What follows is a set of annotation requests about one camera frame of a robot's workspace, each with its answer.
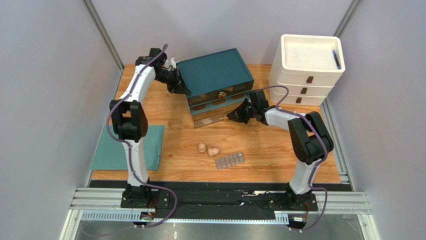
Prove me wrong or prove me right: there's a blue pen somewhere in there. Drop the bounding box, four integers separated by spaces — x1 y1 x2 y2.
332 49 342 70

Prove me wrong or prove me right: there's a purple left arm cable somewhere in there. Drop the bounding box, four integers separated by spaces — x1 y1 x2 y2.
105 43 179 229

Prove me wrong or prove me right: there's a teal mat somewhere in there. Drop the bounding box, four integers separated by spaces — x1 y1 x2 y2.
89 124 166 172

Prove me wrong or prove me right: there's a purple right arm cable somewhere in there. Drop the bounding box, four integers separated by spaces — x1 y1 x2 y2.
261 85 334 232

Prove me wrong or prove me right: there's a teal drawer cabinet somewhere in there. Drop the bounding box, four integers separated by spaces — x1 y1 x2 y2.
178 48 254 116

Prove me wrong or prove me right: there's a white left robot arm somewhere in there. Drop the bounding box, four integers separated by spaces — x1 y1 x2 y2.
108 56 191 206

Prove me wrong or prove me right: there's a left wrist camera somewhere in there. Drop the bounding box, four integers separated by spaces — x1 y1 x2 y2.
164 57 180 71

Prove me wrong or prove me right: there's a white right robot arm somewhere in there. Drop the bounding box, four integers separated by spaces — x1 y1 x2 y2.
226 89 334 202

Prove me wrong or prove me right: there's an eyeshadow palette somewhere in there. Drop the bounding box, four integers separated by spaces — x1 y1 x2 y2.
214 152 246 170

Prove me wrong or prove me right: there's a round beige makeup sponge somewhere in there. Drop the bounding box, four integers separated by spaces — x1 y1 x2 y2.
197 142 208 153

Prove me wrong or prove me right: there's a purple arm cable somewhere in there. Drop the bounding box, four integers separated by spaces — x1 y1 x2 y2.
261 85 334 232
105 43 179 229

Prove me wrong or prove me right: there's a gourd-shaped beige makeup sponge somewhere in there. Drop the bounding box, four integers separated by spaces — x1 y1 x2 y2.
207 147 221 157

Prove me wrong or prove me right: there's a white three-drawer organizer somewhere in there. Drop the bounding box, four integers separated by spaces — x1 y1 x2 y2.
268 34 346 106

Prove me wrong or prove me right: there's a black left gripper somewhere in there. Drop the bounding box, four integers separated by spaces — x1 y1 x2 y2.
154 67 191 96

